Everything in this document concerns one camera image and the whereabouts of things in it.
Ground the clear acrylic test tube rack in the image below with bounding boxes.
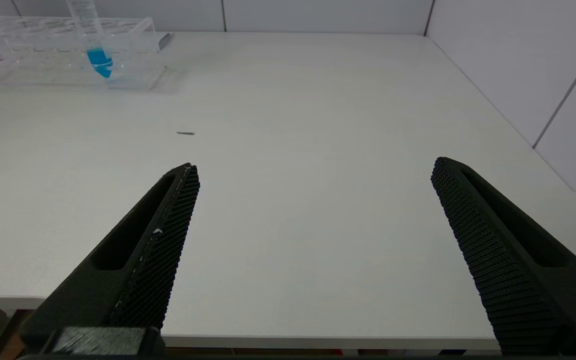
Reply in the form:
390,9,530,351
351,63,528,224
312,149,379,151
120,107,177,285
0,14,169,91

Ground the test tube with blue pigment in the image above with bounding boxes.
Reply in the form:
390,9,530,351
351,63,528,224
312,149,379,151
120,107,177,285
66,0,114,80

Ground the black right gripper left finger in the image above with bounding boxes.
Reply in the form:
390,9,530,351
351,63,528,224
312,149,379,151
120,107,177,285
19,162,201,351

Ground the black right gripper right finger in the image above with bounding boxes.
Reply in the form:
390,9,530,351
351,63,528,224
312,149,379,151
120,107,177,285
430,156,576,356

